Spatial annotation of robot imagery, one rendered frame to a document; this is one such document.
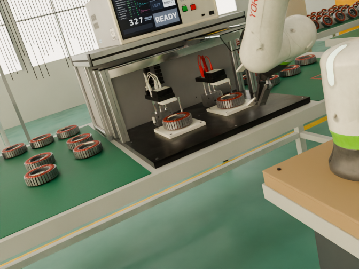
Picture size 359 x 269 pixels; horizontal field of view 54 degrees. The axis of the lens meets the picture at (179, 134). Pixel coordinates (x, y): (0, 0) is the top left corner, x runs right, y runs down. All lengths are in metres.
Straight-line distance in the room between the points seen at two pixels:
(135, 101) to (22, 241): 0.76
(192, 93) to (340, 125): 1.00
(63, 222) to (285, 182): 0.58
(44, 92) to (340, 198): 7.18
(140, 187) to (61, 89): 6.69
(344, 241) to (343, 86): 0.27
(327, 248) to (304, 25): 0.56
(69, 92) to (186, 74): 6.18
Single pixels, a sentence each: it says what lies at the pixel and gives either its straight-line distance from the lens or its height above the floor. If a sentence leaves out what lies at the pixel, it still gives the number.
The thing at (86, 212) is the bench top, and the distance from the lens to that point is 1.02.
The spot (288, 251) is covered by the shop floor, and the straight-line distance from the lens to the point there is 1.85.
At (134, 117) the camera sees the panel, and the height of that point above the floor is 0.81.
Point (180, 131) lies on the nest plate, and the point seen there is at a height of 0.78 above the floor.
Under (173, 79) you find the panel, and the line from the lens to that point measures 1.58.
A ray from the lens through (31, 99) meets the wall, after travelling 7.62.
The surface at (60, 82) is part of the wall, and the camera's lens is 7.65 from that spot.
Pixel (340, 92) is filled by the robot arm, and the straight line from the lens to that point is 0.69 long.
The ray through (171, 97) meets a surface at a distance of 1.35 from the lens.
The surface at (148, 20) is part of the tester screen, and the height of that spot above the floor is 1.17.
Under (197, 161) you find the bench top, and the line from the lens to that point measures 1.09.
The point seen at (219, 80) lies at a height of 0.88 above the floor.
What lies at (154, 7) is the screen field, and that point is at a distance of 1.43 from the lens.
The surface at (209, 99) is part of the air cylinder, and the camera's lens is 1.52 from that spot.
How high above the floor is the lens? 1.15
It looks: 18 degrees down
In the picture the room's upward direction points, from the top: 15 degrees counter-clockwise
